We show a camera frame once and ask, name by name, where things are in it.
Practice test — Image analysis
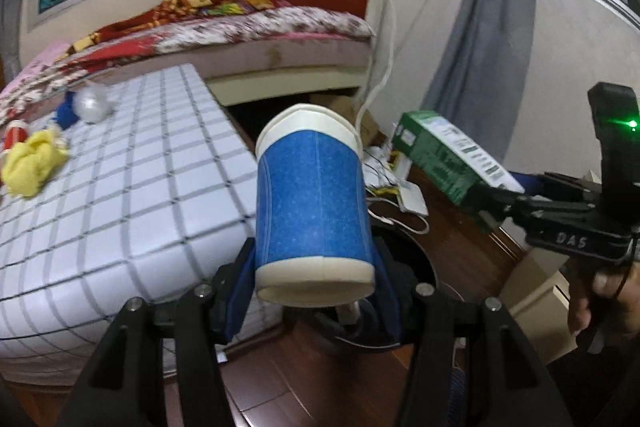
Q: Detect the white router with antennas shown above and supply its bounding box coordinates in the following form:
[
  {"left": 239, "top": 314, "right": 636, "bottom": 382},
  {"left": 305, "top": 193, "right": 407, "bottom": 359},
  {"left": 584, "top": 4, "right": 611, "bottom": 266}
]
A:
[{"left": 362, "top": 146, "right": 401, "bottom": 188}]

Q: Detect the red paper cup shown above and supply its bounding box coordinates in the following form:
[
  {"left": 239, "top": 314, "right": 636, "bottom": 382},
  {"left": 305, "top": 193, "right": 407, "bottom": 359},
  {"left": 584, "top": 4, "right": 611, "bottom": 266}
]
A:
[{"left": 2, "top": 119, "right": 28, "bottom": 152}]

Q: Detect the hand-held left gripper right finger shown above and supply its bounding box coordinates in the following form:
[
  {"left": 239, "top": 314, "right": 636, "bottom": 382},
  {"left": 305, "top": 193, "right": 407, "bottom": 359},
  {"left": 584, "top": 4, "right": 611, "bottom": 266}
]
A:
[{"left": 367, "top": 234, "right": 576, "bottom": 427}]

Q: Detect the green carton box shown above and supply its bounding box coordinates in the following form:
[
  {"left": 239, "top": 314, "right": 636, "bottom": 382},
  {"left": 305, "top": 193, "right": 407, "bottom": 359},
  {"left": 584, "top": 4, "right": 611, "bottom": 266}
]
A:
[{"left": 390, "top": 109, "right": 526, "bottom": 208}]

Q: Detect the flat white router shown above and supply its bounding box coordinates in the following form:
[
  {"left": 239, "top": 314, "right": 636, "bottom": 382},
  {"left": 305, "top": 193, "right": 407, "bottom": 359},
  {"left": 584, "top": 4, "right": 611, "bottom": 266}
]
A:
[{"left": 397, "top": 184, "right": 429, "bottom": 215}]

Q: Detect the bed with floral sheet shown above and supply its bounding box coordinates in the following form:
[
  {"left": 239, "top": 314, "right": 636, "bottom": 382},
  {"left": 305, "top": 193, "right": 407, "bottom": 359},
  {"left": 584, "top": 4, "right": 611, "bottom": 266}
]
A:
[{"left": 0, "top": 4, "right": 377, "bottom": 118}]

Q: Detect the cardboard box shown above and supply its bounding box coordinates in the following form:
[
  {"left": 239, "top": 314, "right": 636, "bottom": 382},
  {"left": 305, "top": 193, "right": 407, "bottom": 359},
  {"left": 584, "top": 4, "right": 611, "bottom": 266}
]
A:
[{"left": 309, "top": 92, "right": 382, "bottom": 148}]

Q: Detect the white checked mattress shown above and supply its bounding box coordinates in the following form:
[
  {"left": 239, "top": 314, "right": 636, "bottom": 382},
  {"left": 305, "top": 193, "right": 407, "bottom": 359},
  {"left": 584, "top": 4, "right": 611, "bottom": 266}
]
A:
[{"left": 0, "top": 63, "right": 281, "bottom": 388}]

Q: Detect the grey curtain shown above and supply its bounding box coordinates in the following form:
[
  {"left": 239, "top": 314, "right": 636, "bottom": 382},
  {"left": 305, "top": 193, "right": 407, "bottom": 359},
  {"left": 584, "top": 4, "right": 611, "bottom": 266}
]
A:
[{"left": 420, "top": 0, "right": 538, "bottom": 118}]

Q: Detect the blue cloth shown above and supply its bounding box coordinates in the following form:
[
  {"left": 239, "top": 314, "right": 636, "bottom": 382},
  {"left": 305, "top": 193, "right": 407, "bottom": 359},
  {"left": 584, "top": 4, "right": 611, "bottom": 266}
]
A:
[{"left": 52, "top": 91, "right": 83, "bottom": 130}]

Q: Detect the yellow cloth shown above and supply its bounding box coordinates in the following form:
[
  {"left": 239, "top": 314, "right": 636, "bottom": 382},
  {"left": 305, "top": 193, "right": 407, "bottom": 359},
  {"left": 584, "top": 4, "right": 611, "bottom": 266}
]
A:
[{"left": 0, "top": 129, "right": 71, "bottom": 198}]

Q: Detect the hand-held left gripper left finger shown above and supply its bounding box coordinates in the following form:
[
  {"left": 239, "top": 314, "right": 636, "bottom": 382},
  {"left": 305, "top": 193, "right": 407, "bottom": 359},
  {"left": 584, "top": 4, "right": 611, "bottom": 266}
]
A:
[{"left": 59, "top": 237, "right": 258, "bottom": 427}]

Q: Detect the black trash bin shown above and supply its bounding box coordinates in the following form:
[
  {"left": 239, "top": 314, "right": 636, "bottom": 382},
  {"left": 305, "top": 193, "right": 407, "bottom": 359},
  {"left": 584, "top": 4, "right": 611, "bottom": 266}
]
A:
[{"left": 280, "top": 217, "right": 441, "bottom": 350}]

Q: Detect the pink cloth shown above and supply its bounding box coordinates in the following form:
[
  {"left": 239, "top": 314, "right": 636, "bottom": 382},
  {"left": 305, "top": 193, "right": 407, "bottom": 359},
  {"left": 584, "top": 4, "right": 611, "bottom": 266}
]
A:
[{"left": 0, "top": 42, "right": 71, "bottom": 95}]

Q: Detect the person's right hand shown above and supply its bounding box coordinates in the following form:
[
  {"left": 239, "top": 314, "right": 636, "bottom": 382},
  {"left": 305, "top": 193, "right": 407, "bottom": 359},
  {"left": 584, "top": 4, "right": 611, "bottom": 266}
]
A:
[{"left": 567, "top": 252, "right": 640, "bottom": 353}]

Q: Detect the blue paper cup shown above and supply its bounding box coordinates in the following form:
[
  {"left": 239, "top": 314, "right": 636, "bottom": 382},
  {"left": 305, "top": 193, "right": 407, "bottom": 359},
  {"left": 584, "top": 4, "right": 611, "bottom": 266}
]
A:
[{"left": 254, "top": 104, "right": 377, "bottom": 308}]

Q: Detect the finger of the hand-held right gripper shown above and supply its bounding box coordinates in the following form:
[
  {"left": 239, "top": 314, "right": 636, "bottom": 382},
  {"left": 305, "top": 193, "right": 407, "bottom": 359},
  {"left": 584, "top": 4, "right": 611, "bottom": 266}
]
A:
[
  {"left": 460, "top": 182, "right": 536, "bottom": 235},
  {"left": 515, "top": 172, "right": 601, "bottom": 208}
]

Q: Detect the clear plastic bag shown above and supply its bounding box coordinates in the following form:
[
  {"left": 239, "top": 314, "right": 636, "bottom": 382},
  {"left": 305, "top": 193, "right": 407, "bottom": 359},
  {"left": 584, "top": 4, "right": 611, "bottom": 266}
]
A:
[{"left": 75, "top": 83, "right": 115, "bottom": 124}]

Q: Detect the thick white cable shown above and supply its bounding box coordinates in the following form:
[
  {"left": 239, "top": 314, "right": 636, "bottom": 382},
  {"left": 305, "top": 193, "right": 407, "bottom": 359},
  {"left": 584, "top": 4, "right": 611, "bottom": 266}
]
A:
[{"left": 357, "top": 0, "right": 397, "bottom": 125}]

